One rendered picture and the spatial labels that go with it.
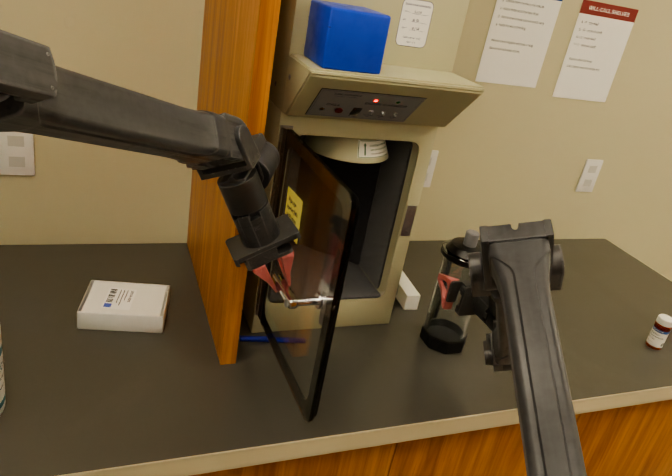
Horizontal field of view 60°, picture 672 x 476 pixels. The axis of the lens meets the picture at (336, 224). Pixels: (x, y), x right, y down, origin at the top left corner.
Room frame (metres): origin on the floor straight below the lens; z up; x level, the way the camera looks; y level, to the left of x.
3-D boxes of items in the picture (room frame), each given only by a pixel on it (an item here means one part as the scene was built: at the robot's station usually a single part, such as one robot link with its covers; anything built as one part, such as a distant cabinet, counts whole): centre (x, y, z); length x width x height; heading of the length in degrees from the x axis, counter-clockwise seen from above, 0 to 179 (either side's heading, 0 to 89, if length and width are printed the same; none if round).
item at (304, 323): (0.85, 0.05, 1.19); 0.30 x 0.01 x 0.40; 26
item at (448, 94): (1.01, -0.04, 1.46); 0.32 x 0.11 x 0.10; 115
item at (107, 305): (0.98, 0.39, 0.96); 0.16 x 0.12 x 0.04; 103
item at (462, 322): (1.11, -0.28, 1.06); 0.11 x 0.11 x 0.21
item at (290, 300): (0.77, 0.04, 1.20); 0.10 x 0.05 x 0.03; 26
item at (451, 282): (1.06, -0.26, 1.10); 0.09 x 0.07 x 0.07; 24
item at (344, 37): (0.98, 0.04, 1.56); 0.10 x 0.10 x 0.09; 25
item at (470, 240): (1.11, -0.28, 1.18); 0.09 x 0.09 x 0.07
